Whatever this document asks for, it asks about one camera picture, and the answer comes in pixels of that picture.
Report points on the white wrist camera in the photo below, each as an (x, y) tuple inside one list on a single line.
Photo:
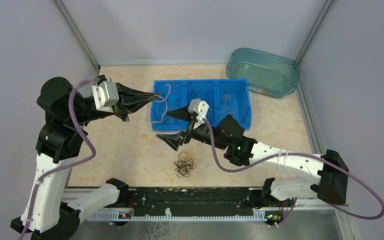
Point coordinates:
[(105, 96), (198, 109)]

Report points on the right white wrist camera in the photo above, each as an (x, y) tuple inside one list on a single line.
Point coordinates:
[(198, 109)]

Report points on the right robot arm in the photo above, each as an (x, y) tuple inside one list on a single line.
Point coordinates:
[(314, 175)]

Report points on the blue divided plastic bin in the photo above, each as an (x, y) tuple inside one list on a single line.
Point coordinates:
[(213, 99)]

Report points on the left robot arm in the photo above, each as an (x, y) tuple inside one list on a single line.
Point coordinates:
[(63, 144)]

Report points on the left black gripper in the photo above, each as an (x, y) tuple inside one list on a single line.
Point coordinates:
[(122, 109)]

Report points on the grey slotted cable duct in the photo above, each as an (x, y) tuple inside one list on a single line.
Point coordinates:
[(117, 216)]

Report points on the teal translucent plastic tub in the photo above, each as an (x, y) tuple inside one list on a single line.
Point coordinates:
[(266, 73)]

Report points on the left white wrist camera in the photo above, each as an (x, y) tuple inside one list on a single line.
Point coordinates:
[(105, 96)]

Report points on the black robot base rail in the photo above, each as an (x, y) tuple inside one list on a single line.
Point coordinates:
[(198, 201)]

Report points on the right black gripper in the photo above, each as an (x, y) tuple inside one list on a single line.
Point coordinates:
[(183, 113)]

